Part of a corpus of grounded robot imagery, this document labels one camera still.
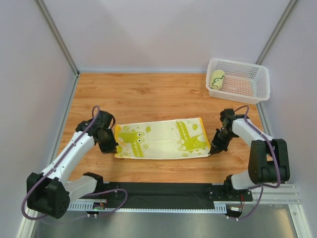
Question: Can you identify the left aluminium frame post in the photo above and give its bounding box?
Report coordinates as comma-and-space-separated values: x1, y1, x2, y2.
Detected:
34, 0, 80, 77

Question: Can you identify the white perforated plastic basket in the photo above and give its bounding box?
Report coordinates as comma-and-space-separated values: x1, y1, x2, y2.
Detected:
206, 58, 270, 105

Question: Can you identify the grey slotted cable duct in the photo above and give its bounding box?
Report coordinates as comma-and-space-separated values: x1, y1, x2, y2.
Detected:
66, 200, 227, 213

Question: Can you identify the black cloth strip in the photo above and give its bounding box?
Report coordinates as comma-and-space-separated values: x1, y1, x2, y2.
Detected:
119, 182, 214, 209

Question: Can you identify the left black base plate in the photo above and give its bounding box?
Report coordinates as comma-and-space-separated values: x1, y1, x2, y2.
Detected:
82, 182, 120, 199

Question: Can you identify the yellow green towel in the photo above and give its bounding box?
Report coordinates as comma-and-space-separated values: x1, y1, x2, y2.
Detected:
114, 118, 211, 160

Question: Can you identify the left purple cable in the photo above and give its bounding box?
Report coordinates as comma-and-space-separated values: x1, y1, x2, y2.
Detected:
21, 105, 129, 220

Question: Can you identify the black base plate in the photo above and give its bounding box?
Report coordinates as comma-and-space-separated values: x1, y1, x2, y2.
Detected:
207, 184, 253, 202
82, 182, 120, 199

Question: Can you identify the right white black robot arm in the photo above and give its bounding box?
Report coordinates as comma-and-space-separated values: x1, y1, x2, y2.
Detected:
209, 105, 290, 190

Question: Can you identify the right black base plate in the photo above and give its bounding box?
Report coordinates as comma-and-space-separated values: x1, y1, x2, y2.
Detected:
207, 184, 253, 202

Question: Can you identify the green patterned towel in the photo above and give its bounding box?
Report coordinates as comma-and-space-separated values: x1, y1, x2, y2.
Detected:
210, 70, 225, 90

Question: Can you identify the right aluminium frame post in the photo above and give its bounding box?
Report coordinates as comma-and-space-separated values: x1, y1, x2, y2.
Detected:
256, 0, 300, 65

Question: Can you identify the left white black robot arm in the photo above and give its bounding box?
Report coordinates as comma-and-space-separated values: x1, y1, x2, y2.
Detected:
21, 106, 118, 220

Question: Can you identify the aluminium frame post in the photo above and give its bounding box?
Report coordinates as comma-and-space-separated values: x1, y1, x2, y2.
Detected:
256, 0, 300, 65
34, 0, 80, 77

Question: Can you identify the aluminium front rail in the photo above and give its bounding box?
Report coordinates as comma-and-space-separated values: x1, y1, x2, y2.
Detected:
29, 180, 301, 204

